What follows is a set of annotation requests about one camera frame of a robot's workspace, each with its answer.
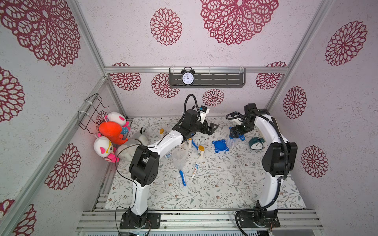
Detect black wire basket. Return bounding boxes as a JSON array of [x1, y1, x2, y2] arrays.
[[76, 93, 110, 135]]

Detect white pink plush top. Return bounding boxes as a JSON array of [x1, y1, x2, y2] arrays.
[[105, 112, 129, 127]]

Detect grey wall shelf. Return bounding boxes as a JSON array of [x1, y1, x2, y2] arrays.
[[168, 67, 246, 89]]

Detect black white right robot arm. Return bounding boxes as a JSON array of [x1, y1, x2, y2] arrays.
[[226, 103, 298, 236]]

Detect blue lid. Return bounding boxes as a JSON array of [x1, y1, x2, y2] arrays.
[[212, 139, 229, 153], [229, 126, 245, 141]]

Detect blue toothbrush case back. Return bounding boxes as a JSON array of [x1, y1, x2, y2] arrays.
[[192, 140, 199, 150]]

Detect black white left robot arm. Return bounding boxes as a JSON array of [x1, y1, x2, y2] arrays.
[[116, 94, 218, 229]]

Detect black alarm clock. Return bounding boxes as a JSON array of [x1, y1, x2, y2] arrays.
[[181, 66, 195, 86]]

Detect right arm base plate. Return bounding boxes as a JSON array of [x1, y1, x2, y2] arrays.
[[238, 211, 281, 228]]

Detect teal small object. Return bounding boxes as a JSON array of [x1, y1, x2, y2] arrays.
[[249, 137, 264, 150]]

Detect small toothpaste tube front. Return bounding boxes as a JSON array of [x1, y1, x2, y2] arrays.
[[192, 163, 199, 178]]

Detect red orange plush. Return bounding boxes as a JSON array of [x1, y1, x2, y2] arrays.
[[98, 121, 128, 145]]

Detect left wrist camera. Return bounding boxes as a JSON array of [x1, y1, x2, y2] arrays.
[[199, 105, 210, 124]]

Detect white plush yellow glasses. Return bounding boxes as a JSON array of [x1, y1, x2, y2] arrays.
[[93, 136, 120, 163]]

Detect blue lid right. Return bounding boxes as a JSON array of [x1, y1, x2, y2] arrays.
[[212, 139, 229, 153]]

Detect blue lid front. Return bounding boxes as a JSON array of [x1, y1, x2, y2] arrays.
[[229, 126, 245, 141]]

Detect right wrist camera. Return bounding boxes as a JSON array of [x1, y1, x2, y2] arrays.
[[231, 111, 244, 122]]

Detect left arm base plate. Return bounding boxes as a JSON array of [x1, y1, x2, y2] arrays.
[[119, 212, 161, 229]]

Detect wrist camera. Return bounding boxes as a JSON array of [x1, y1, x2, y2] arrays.
[[231, 111, 244, 122], [199, 105, 210, 124]]

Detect clear plastic container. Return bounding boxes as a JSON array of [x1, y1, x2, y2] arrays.
[[171, 148, 189, 170], [115, 139, 140, 162], [226, 137, 236, 150]]

